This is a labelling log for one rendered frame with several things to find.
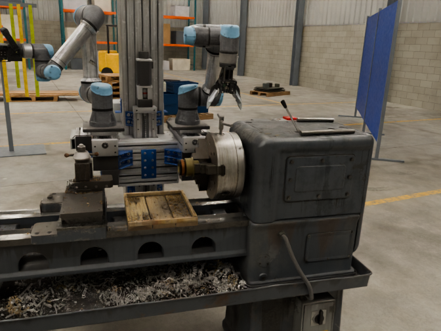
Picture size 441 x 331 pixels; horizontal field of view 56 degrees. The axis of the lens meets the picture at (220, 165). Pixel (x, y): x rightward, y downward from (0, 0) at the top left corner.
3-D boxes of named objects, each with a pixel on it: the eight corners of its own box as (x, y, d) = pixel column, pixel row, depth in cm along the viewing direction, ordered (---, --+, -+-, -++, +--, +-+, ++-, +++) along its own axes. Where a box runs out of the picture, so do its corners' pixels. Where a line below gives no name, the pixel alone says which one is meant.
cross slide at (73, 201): (102, 186, 207) (102, 178, 205) (103, 221, 167) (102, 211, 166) (67, 188, 202) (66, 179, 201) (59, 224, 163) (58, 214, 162)
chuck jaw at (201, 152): (213, 161, 198) (210, 139, 202) (215, 157, 194) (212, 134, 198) (191, 162, 195) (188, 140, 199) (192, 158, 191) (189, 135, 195)
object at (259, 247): (306, 308, 269) (320, 182, 244) (346, 361, 225) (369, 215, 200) (217, 322, 253) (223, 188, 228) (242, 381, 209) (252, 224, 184)
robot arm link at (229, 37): (238, 24, 171) (241, 25, 163) (236, 52, 175) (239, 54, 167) (219, 23, 170) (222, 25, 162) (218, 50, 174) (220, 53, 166)
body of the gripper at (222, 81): (218, 94, 171) (220, 65, 167) (215, 90, 179) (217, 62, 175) (236, 95, 172) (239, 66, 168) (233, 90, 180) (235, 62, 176)
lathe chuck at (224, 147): (216, 181, 216) (220, 123, 204) (234, 210, 188) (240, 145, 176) (200, 182, 214) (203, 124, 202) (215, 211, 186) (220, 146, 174)
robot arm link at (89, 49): (88, 106, 234) (81, 3, 219) (77, 102, 245) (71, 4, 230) (107, 104, 242) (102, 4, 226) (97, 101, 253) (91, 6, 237)
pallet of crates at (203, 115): (195, 113, 982) (195, 79, 959) (213, 119, 918) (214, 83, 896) (148, 116, 917) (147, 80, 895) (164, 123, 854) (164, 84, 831)
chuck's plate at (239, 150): (223, 181, 217) (228, 123, 205) (241, 209, 189) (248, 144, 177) (217, 181, 216) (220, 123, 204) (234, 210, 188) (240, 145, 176)
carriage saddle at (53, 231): (106, 197, 209) (106, 186, 208) (108, 238, 166) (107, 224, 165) (43, 201, 201) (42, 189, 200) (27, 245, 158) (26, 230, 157)
